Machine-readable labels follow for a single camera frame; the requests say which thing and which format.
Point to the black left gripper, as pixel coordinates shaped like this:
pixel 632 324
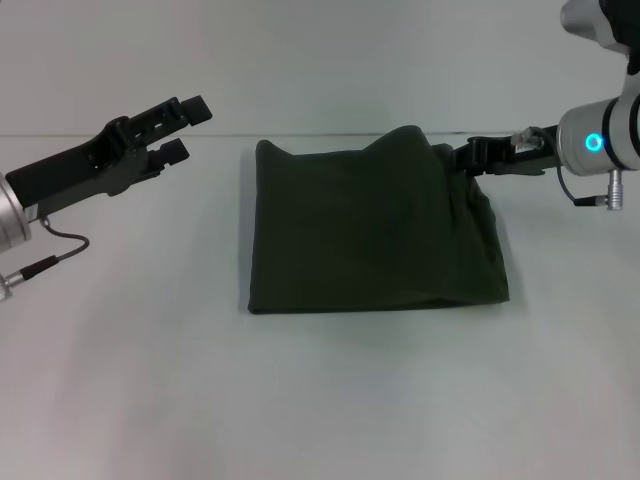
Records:
pixel 75 170

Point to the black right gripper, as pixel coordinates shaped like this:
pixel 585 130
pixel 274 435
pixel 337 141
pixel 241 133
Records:
pixel 525 157

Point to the dark green t-shirt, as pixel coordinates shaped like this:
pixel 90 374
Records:
pixel 375 225

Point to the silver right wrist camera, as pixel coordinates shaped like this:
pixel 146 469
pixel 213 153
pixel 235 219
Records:
pixel 605 25

